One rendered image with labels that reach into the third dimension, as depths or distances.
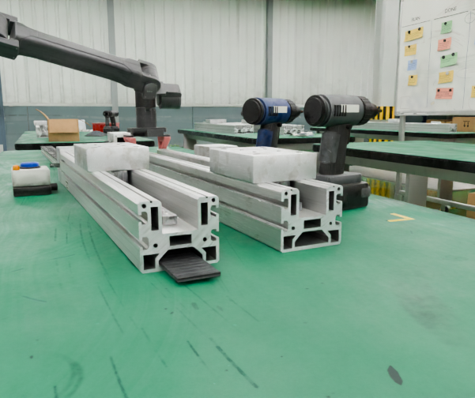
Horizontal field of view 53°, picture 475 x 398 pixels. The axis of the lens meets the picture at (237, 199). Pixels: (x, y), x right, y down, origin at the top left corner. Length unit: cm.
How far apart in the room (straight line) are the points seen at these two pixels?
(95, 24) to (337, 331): 1223
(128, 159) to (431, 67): 359
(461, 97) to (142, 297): 366
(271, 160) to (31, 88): 1170
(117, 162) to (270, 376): 58
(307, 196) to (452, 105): 341
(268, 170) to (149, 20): 1211
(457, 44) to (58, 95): 980
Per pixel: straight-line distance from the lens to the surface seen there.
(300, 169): 72
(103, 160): 86
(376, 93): 938
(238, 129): 448
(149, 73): 132
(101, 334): 43
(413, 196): 340
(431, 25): 432
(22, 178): 117
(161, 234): 56
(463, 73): 402
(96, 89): 1237
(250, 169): 68
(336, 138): 92
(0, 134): 1231
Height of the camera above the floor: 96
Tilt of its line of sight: 10 degrees down
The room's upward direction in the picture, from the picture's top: straight up
